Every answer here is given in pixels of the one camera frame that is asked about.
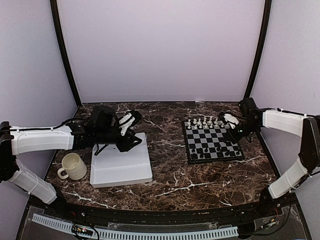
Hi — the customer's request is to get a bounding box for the left black frame post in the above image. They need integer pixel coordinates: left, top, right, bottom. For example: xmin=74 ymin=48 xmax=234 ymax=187
xmin=49 ymin=0 xmax=82 ymax=108

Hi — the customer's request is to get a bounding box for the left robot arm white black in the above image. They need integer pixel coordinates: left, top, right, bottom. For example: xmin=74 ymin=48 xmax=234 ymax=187
xmin=0 ymin=106 xmax=142 ymax=218

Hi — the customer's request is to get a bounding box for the black piece bottom row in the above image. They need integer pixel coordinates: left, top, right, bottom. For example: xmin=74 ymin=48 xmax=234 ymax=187
xmin=191 ymin=153 xmax=198 ymax=160

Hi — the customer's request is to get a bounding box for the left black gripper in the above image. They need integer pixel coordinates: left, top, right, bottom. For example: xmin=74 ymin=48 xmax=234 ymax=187
xmin=95 ymin=121 xmax=142 ymax=153

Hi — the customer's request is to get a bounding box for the black frame post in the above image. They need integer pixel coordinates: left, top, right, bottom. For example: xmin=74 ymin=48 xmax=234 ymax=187
xmin=243 ymin=0 xmax=272 ymax=98
xmin=49 ymin=0 xmax=82 ymax=108

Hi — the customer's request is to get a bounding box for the white cable duct strip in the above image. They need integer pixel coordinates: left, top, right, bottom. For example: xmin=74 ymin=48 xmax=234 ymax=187
xmin=31 ymin=213 xmax=239 ymax=240

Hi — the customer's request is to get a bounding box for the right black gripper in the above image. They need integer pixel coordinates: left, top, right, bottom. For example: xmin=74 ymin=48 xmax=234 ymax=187
xmin=224 ymin=119 xmax=260 ymax=144

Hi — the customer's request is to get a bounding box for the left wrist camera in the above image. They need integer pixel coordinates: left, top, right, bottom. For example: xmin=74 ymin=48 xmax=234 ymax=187
xmin=118 ymin=110 xmax=142 ymax=136

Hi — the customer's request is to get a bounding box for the tall black piece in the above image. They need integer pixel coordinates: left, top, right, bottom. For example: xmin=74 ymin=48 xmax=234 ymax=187
xmin=197 ymin=148 xmax=204 ymax=159

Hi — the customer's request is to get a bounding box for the right black frame post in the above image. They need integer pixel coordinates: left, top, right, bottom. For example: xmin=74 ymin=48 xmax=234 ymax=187
xmin=243 ymin=0 xmax=272 ymax=98

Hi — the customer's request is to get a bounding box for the white plastic tray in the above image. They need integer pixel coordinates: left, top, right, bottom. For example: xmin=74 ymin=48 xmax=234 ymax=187
xmin=90 ymin=132 xmax=153 ymax=188

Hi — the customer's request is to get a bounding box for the black grey chessboard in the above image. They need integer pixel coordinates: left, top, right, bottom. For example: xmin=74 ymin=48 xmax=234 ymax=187
xmin=181 ymin=120 xmax=245 ymax=164

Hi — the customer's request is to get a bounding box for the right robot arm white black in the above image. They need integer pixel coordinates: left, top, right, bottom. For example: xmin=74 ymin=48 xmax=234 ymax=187
xmin=221 ymin=97 xmax=320 ymax=217

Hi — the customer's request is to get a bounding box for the black front rail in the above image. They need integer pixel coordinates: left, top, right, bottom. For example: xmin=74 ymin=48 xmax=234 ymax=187
xmin=25 ymin=193 xmax=297 ymax=227

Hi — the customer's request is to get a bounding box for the cream ceramic mug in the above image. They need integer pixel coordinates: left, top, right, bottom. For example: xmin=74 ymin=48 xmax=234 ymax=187
xmin=57 ymin=153 xmax=87 ymax=181

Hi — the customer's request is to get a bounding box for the white chess pieces row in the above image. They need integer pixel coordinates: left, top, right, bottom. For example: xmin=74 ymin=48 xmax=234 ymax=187
xmin=183 ymin=116 xmax=230 ymax=130

